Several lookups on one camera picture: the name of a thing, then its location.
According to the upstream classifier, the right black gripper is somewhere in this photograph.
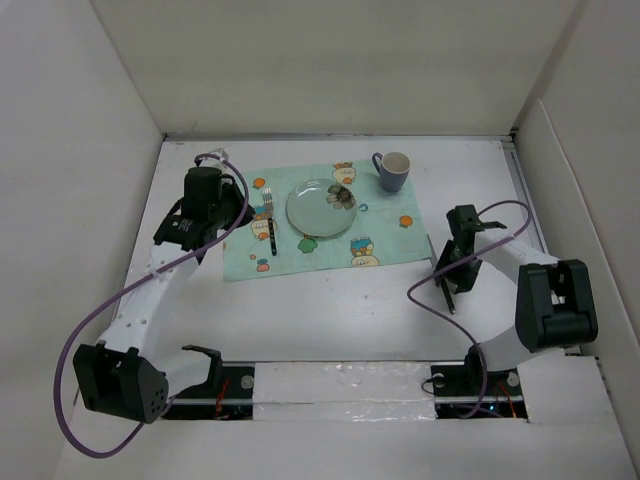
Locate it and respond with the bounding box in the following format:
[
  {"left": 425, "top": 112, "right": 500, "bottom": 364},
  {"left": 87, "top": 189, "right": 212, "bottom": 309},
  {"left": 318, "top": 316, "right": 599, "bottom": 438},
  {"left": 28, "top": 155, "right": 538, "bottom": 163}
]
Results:
[{"left": 433, "top": 239, "right": 484, "bottom": 293}]

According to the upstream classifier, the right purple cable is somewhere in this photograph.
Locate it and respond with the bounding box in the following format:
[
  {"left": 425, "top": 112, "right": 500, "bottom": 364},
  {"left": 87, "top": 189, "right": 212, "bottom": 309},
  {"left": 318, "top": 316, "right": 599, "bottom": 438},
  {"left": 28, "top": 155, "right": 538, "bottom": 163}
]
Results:
[{"left": 406, "top": 199, "right": 532, "bottom": 419}]

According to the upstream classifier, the silver table knife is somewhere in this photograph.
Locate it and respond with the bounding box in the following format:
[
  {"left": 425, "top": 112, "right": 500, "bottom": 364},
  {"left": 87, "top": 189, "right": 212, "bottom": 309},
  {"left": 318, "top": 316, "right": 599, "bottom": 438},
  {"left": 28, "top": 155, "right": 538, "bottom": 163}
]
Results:
[{"left": 427, "top": 236, "right": 456, "bottom": 315}]

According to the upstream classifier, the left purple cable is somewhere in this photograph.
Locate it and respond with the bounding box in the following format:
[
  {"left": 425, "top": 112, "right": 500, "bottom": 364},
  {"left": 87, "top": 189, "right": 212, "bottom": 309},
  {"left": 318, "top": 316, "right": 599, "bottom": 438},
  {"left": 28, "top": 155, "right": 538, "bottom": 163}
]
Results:
[{"left": 53, "top": 153, "right": 249, "bottom": 459}]

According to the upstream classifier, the green floral plate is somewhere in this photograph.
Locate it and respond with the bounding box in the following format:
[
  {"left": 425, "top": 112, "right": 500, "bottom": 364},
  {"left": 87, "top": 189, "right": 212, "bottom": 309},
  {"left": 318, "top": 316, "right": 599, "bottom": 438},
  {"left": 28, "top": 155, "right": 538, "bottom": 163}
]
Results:
[{"left": 286, "top": 179, "right": 357, "bottom": 238}]

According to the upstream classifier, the lavender mug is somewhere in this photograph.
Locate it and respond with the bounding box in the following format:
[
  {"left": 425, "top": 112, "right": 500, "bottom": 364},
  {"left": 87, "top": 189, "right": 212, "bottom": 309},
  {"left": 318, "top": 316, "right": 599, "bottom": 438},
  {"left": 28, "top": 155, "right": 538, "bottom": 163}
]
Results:
[{"left": 371, "top": 152, "right": 411, "bottom": 193}]

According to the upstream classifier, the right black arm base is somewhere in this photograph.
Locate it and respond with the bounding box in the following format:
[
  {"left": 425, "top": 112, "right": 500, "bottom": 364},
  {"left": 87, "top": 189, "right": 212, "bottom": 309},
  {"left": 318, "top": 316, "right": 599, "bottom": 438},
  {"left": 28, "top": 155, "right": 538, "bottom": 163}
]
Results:
[{"left": 421, "top": 347, "right": 528, "bottom": 419}]

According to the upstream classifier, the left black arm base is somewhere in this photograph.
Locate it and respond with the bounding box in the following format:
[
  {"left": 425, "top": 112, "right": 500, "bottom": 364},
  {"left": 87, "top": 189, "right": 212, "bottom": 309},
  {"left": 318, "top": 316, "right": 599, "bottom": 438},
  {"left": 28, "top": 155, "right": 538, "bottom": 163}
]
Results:
[{"left": 161, "top": 360, "right": 256, "bottom": 421}]

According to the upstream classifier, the purple cable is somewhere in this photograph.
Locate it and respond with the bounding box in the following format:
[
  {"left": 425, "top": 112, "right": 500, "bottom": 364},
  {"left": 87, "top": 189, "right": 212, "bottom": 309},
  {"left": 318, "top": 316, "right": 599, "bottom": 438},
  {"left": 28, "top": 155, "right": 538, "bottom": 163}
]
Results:
[
  {"left": 406, "top": 199, "right": 532, "bottom": 419},
  {"left": 53, "top": 153, "right": 249, "bottom": 459}
]

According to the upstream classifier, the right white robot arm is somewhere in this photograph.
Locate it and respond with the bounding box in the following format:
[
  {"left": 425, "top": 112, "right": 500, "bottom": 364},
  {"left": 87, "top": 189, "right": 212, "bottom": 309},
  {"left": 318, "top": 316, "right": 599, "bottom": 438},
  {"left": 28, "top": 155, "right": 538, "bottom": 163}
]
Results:
[{"left": 435, "top": 205, "right": 599, "bottom": 394}]

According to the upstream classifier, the fork with black handle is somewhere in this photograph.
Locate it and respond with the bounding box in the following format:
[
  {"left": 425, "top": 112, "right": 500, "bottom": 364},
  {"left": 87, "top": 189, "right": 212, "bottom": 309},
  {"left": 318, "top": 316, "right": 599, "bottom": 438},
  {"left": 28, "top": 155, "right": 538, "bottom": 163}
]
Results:
[{"left": 262, "top": 188, "right": 278, "bottom": 256}]

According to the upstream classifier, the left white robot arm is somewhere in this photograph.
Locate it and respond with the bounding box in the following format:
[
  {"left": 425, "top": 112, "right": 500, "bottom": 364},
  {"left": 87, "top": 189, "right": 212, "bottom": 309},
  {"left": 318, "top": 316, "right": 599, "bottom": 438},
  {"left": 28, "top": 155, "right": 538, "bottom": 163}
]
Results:
[{"left": 73, "top": 166, "right": 251, "bottom": 424}]

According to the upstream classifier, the green cartoon print cloth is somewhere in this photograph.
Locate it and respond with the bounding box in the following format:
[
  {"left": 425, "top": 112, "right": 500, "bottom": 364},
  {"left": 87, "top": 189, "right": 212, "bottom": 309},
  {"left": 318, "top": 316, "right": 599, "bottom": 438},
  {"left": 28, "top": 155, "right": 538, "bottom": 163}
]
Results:
[{"left": 223, "top": 160, "right": 431, "bottom": 282}]

